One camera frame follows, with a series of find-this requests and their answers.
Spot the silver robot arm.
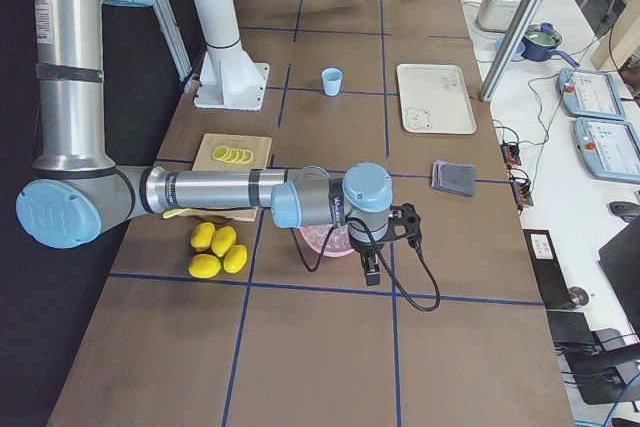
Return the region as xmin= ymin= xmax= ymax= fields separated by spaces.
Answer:
xmin=16 ymin=0 xmax=393 ymax=285

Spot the blue teach pendant near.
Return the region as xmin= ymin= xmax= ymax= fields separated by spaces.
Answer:
xmin=573 ymin=117 xmax=639 ymax=184

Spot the white toaster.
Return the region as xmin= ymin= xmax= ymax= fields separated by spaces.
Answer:
xmin=477 ymin=0 xmax=522 ymax=33

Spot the blue pot with lid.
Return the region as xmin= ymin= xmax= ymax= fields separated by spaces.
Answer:
xmin=522 ymin=22 xmax=580 ymax=68

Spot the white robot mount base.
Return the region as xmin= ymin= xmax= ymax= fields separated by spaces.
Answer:
xmin=194 ymin=0 xmax=269 ymax=111

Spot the yellow green plastic knife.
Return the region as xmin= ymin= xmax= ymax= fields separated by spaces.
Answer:
xmin=162 ymin=208 xmax=185 ymax=219

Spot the lemon slices stack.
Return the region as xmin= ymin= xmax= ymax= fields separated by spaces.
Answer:
xmin=211 ymin=145 xmax=253 ymax=165

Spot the light blue plastic cup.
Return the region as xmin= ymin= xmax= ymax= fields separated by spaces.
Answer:
xmin=321 ymin=67 xmax=343 ymax=97

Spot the black computer mouse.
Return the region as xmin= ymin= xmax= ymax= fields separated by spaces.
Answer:
xmin=608 ymin=201 xmax=640 ymax=223

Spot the blue teach pendant far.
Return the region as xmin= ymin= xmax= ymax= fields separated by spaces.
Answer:
xmin=558 ymin=68 xmax=626 ymax=121

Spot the aluminium frame post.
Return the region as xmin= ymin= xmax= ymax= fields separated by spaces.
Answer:
xmin=479 ymin=0 xmax=542 ymax=102

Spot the folded grey cloth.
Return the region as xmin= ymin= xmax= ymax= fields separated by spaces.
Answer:
xmin=431 ymin=160 xmax=476 ymax=197

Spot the wooden cutting board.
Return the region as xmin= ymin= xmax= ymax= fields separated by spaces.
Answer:
xmin=177 ymin=133 xmax=272 ymax=222

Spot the whole yellow lemon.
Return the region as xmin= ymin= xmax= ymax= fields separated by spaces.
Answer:
xmin=222 ymin=244 xmax=248 ymax=274
xmin=190 ymin=222 xmax=216 ymax=252
xmin=188 ymin=253 xmax=222 ymax=279
xmin=210 ymin=226 xmax=237 ymax=257

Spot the blue teach pendant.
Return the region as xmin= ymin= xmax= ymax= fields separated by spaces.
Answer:
xmin=558 ymin=68 xmax=626 ymax=121
xmin=573 ymin=117 xmax=639 ymax=184

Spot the pink bowl of ice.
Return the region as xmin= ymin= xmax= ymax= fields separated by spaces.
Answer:
xmin=299 ymin=225 xmax=354 ymax=258

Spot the cream bear serving tray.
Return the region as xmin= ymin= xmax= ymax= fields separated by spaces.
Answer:
xmin=396 ymin=63 xmax=476 ymax=135

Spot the blue bowl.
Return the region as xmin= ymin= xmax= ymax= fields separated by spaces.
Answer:
xmin=494 ymin=37 xmax=527 ymax=63

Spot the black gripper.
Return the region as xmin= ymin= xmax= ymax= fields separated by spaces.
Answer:
xmin=348 ymin=226 xmax=391 ymax=286

